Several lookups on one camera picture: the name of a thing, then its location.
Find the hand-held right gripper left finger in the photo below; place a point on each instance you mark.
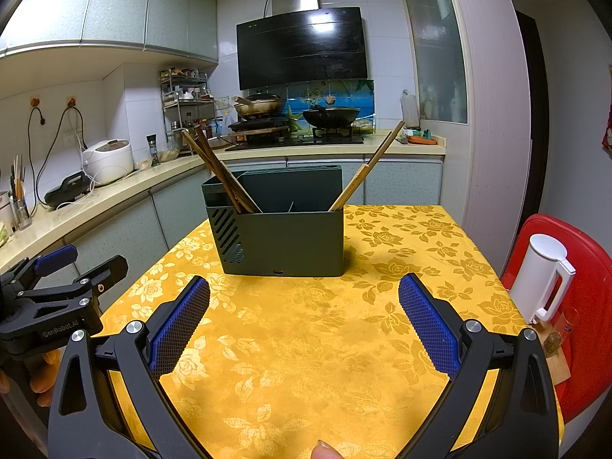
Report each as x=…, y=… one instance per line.
x=179, y=325

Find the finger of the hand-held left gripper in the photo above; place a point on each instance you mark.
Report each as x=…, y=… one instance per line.
x=112, y=270
x=57, y=257

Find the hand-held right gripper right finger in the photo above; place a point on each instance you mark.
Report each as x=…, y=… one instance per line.
x=428, y=325

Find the dark green utensil holder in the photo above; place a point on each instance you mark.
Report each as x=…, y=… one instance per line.
x=287, y=244

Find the dark wooden chopstick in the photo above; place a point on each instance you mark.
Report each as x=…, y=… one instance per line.
x=210, y=169
x=248, y=203

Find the brown wooden chopstick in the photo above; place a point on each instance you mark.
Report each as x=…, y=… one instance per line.
x=358, y=179
x=217, y=157

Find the light wooden chopstick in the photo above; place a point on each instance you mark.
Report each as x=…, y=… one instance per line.
x=382, y=147

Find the person's left hand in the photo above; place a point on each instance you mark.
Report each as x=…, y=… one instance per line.
x=43, y=377

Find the person's right hand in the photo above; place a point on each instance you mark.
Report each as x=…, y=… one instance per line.
x=325, y=452

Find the metal chopstick holder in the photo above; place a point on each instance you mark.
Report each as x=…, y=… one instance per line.
x=21, y=215

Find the black countertop appliance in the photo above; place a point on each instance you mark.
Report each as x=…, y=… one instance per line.
x=67, y=189

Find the white rice cooker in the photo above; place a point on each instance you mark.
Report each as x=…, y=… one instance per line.
x=107, y=162

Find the yellow floral tablecloth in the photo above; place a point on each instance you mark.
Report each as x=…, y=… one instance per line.
x=311, y=344

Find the white electric kettle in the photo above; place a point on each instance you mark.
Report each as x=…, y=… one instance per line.
x=535, y=272

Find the black pepper grinder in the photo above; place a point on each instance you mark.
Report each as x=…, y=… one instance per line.
x=153, y=150

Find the glass cup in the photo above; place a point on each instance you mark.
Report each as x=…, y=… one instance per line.
x=554, y=342

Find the glass bowl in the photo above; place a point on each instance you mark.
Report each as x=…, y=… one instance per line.
x=168, y=155

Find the small wooden board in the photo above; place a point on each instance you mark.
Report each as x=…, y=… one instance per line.
x=559, y=370

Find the red plastic chair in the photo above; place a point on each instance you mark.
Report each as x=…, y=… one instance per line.
x=588, y=296

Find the clear blue plastic jug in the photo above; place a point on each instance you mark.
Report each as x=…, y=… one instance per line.
x=218, y=126

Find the metal spice rack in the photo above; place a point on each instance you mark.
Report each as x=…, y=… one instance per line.
x=184, y=100

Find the orange and green kitchen tool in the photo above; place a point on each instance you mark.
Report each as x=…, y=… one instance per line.
x=420, y=137

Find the black portable cooker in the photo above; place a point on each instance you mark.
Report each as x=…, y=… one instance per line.
x=258, y=128

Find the black gas cooktop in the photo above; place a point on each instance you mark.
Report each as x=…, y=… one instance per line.
x=296, y=144

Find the paper towel roll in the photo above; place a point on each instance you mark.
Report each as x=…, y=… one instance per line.
x=410, y=110

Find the golden pan with lid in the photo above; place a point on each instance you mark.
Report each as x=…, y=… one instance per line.
x=260, y=107

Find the black wok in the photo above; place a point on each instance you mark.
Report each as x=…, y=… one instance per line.
x=332, y=117

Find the dark wooden door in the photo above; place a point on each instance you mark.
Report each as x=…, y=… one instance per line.
x=530, y=119

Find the pale green upper cabinets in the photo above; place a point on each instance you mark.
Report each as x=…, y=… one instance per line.
x=119, y=5

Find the ocean scene backsplash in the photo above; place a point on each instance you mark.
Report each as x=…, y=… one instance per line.
x=306, y=93

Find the red hanging bag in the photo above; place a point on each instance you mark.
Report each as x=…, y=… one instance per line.
x=607, y=134

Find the frosted glass cabinet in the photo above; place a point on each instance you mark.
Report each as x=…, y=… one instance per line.
x=435, y=43

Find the black range hood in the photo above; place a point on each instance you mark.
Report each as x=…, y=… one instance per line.
x=301, y=48

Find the white wall socket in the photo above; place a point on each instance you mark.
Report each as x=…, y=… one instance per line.
x=71, y=137

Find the wooden wall hook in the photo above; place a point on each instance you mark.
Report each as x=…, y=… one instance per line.
x=34, y=101
x=70, y=101

